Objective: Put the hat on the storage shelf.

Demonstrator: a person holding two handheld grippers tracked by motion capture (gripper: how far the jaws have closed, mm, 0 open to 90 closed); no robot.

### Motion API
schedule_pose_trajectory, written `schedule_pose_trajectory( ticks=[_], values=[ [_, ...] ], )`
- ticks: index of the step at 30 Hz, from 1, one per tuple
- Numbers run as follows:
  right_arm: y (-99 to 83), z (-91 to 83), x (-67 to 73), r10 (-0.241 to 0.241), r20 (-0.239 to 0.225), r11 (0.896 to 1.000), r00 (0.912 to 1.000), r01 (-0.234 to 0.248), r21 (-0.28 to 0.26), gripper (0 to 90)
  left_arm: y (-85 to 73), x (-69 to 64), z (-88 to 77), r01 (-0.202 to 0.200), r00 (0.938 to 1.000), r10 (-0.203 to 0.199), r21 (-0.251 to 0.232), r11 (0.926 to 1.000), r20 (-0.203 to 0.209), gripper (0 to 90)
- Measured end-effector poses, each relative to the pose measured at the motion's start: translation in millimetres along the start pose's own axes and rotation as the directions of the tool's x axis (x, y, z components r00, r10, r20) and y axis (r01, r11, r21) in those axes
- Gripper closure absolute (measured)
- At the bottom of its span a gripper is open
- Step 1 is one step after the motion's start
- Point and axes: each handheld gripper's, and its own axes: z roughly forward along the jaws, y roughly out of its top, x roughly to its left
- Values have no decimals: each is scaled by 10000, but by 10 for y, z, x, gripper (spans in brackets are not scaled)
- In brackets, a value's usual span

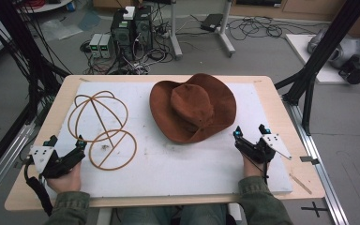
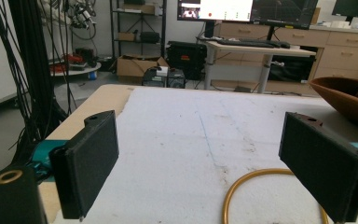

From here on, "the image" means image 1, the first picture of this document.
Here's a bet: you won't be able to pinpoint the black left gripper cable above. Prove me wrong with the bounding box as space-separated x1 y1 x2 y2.
23 155 54 218

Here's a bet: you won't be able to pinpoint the clear plastic sheet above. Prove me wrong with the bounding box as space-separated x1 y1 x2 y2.
39 17 84 42

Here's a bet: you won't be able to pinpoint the thin wooden stick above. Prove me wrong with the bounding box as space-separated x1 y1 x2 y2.
289 172 313 196

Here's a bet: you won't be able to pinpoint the grey power supply unit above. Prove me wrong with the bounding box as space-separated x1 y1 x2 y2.
88 33 103 59
98 33 114 59

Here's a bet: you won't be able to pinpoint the black frame post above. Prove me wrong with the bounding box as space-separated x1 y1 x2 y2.
0 0 71 126
274 0 360 136

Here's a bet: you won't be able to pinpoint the person's left hand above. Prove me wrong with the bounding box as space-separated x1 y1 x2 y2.
45 161 83 194

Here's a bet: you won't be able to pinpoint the grey metal stand leg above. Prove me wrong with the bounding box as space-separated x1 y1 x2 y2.
168 0 184 61
217 0 236 58

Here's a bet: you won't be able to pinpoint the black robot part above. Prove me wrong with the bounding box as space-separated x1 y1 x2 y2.
337 55 360 85

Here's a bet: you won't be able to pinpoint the tangle of black floor cables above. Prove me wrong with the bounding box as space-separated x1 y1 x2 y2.
226 14 298 42

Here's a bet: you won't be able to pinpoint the small metal bracket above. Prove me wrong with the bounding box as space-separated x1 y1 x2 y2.
299 155 321 166

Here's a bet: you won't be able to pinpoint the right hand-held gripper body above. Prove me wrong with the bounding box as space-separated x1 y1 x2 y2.
233 132 293 164

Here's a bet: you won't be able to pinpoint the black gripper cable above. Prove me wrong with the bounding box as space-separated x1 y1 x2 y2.
262 160 270 186
23 155 54 218

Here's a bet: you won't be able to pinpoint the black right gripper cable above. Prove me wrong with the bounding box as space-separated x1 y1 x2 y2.
262 160 270 186

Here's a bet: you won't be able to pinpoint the brown wire hat stand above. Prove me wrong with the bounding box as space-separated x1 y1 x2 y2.
67 90 138 172

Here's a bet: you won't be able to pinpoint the grey robot shell part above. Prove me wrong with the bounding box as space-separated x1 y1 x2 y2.
307 28 360 70

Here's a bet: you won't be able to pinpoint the person's legs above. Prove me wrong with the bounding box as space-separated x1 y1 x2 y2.
120 203 230 225

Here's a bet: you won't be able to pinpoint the white round table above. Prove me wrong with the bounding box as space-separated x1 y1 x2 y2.
16 0 73 14

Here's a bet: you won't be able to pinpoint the brown felt hat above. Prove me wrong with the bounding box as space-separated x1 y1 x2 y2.
149 73 237 144

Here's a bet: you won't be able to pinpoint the aluminium rail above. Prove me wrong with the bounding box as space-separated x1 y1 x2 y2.
0 122 37 209
281 96 351 225

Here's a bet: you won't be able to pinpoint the person's right hand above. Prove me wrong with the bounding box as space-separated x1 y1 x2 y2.
242 154 269 179

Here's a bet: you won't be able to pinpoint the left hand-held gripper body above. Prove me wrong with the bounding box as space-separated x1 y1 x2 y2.
29 144 87 180

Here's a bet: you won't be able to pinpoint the white floor board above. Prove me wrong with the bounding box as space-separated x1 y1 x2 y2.
285 33 360 85

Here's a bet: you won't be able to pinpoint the white box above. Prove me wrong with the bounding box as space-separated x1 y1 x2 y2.
123 6 136 21

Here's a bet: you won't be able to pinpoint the white foam board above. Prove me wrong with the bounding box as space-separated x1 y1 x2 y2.
53 82 294 199

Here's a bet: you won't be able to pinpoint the black flat device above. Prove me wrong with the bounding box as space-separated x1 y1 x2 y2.
200 13 225 33

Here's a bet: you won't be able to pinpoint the black computer tower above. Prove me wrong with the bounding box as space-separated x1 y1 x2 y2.
133 5 155 53
110 8 136 62

